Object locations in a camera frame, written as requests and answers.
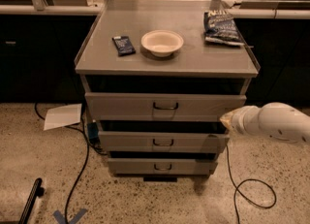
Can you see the grey top drawer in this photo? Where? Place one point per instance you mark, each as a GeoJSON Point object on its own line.
{"type": "Point", "coordinates": [161, 107]}

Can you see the white paper sheet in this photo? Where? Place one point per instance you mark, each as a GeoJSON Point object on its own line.
{"type": "Point", "coordinates": [62, 116]}

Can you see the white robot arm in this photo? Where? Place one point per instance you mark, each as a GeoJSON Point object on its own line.
{"type": "Point", "coordinates": [277, 121]}

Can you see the grey drawer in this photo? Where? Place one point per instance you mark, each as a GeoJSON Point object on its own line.
{"type": "Point", "coordinates": [161, 107]}
{"type": "Point", "coordinates": [139, 166]}
{"type": "Point", "coordinates": [162, 142]}

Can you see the grey bottom drawer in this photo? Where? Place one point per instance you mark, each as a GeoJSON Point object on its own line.
{"type": "Point", "coordinates": [139, 166]}

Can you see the grey metal drawer cabinet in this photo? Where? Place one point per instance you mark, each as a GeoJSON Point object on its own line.
{"type": "Point", "coordinates": [197, 68]}

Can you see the small blue box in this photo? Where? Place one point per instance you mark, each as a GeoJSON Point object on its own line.
{"type": "Point", "coordinates": [92, 131]}

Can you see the blue chip bag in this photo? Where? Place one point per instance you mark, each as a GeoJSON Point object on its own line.
{"type": "Point", "coordinates": [220, 28]}

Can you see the white bowl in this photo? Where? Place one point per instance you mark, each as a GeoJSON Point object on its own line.
{"type": "Point", "coordinates": [162, 43]}

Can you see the grey middle drawer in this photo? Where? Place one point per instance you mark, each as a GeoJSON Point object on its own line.
{"type": "Point", "coordinates": [162, 142]}

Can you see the black bar object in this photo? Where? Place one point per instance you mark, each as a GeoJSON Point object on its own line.
{"type": "Point", "coordinates": [37, 191]}

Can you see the beige wrapped gripper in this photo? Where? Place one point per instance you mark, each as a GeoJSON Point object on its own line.
{"type": "Point", "coordinates": [238, 121]}

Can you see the dark counter cabinet left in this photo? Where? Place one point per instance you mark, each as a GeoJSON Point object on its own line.
{"type": "Point", "coordinates": [38, 51]}

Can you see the dark counter cabinet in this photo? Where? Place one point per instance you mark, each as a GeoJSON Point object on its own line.
{"type": "Point", "coordinates": [38, 51]}
{"type": "Point", "coordinates": [280, 41]}

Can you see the small dark blue packet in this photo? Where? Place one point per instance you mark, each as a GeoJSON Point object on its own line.
{"type": "Point", "coordinates": [123, 45]}

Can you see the dark counter cabinet right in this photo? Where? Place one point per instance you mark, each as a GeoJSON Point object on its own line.
{"type": "Point", "coordinates": [280, 41]}

